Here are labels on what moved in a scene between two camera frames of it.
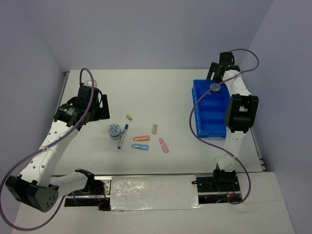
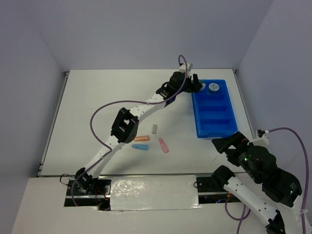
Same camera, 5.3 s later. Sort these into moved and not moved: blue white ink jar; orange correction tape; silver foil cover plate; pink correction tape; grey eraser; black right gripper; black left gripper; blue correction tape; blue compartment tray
Moved: black left gripper; blue white ink jar; black right gripper
Not moved: silver foil cover plate; grey eraser; pink correction tape; orange correction tape; blue correction tape; blue compartment tray
